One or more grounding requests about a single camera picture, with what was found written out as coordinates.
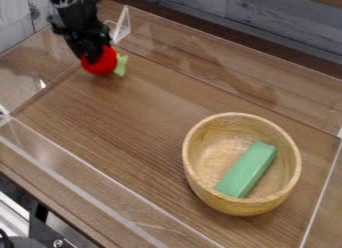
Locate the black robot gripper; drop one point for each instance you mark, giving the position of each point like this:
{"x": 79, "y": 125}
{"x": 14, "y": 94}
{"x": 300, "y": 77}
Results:
{"x": 84, "y": 32}

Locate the red plush strawberry toy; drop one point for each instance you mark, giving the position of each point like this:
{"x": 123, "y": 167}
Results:
{"x": 111, "y": 62}

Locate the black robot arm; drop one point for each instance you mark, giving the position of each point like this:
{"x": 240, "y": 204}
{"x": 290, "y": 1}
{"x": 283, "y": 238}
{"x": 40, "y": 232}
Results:
{"x": 73, "y": 20}

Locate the wooden bowl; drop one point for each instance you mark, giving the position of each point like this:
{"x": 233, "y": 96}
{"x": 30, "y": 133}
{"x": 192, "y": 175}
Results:
{"x": 213, "y": 144}

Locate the green rectangular block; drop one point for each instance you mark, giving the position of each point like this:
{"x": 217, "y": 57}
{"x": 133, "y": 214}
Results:
{"x": 247, "y": 169}

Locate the clear acrylic corner bracket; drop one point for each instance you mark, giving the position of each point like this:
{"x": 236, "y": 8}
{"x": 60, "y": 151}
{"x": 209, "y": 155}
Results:
{"x": 120, "y": 27}

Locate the clear acrylic tray enclosure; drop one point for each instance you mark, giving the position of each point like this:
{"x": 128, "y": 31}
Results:
{"x": 108, "y": 148}

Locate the black table leg bracket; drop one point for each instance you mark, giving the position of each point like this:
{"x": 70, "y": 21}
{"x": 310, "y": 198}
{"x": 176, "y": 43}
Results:
{"x": 41, "y": 232}

